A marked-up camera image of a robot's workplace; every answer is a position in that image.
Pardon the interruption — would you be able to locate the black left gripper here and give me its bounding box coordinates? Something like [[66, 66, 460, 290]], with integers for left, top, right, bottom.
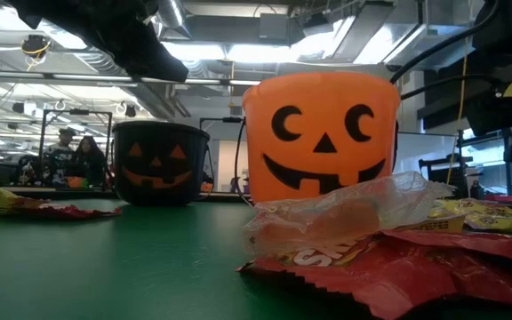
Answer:
[[4, 0, 189, 83]]

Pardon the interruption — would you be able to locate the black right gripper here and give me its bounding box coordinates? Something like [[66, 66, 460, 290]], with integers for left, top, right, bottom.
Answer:
[[464, 48, 512, 179]]

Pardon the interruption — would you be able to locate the red Skittles candy packet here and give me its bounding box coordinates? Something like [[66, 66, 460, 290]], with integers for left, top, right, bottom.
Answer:
[[380, 228, 512, 270], [13, 202, 123, 221], [236, 235, 512, 320]]

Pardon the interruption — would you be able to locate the clear gummy candy packet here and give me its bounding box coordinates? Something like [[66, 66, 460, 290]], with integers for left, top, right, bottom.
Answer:
[[243, 171, 457, 257]]

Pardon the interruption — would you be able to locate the orange pumpkin face bucket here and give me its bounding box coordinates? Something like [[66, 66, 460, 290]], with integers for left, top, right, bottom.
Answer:
[[232, 70, 403, 208]]

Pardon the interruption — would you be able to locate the long ceiling light tube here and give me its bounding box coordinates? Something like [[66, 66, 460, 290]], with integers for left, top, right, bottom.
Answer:
[[51, 73, 262, 87]]

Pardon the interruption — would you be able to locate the black pumpkin face bucket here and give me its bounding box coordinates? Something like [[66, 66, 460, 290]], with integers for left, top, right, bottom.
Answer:
[[111, 120, 216, 208]]

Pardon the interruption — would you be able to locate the black equipment rack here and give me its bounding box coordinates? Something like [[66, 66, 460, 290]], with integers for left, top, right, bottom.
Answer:
[[418, 128, 475, 199]]

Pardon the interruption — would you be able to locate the white screen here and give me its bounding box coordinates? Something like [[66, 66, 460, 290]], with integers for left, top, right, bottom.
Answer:
[[392, 132, 458, 175]]

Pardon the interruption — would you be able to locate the person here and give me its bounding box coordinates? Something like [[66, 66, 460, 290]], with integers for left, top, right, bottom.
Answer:
[[42, 127, 77, 186], [74, 135, 108, 188]]

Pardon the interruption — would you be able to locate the grey ceiling unit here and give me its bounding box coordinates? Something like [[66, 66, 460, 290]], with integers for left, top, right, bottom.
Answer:
[[259, 12, 291, 45]]

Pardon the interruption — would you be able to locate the green table mat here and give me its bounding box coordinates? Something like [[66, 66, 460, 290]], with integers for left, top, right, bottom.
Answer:
[[0, 197, 512, 320]]

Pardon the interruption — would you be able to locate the silver air duct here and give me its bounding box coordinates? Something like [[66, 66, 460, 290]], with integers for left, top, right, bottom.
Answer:
[[156, 0, 191, 30]]

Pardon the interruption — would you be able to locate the yellow hanging cord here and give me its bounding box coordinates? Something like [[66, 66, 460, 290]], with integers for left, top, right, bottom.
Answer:
[[457, 52, 468, 134]]

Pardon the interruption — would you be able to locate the black metal frame stand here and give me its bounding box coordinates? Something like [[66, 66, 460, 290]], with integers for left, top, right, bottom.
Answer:
[[37, 108, 114, 188], [199, 116, 244, 134]]

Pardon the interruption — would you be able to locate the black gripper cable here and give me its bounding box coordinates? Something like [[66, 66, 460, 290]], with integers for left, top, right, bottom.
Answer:
[[400, 73, 501, 101], [388, 0, 501, 85]]

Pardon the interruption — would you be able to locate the black ceiling cable reel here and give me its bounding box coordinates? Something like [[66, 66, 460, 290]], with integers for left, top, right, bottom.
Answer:
[[20, 34, 53, 59]]

